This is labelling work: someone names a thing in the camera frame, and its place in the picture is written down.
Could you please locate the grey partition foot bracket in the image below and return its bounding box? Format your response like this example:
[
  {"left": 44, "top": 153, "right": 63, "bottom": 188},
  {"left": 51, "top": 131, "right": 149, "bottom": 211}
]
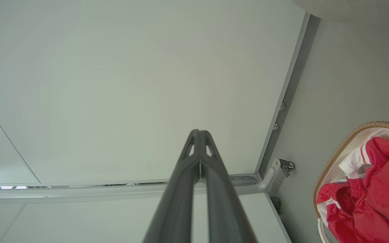
[{"left": 257, "top": 158, "right": 283, "bottom": 196}]

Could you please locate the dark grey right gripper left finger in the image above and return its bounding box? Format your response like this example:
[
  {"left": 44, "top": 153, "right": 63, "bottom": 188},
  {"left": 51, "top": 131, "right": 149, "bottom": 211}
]
[{"left": 142, "top": 129, "right": 201, "bottom": 243}]

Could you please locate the grey partition bottom rail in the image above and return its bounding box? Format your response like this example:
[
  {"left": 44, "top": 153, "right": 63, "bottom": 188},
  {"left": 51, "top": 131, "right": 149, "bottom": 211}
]
[{"left": 255, "top": 12, "right": 320, "bottom": 176}]

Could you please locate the red and white garment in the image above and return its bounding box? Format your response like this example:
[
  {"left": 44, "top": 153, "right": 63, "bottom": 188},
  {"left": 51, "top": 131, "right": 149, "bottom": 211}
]
[{"left": 317, "top": 137, "right": 389, "bottom": 243}]

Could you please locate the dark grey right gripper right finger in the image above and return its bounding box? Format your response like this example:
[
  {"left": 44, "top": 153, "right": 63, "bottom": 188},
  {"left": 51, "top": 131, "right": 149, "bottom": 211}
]
[{"left": 200, "top": 130, "right": 258, "bottom": 243}]

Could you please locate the black caster wheel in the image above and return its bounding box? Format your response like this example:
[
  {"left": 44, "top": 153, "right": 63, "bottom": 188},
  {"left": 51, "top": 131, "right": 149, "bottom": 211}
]
[{"left": 280, "top": 159, "right": 295, "bottom": 178}]

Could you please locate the white fabric basket handle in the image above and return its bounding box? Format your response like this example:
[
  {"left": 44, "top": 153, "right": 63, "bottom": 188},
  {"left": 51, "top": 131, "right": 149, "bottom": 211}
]
[{"left": 317, "top": 218, "right": 331, "bottom": 243}]

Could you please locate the white basket liner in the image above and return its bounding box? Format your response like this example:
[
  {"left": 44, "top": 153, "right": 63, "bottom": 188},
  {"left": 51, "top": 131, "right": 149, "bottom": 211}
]
[{"left": 318, "top": 127, "right": 389, "bottom": 243}]

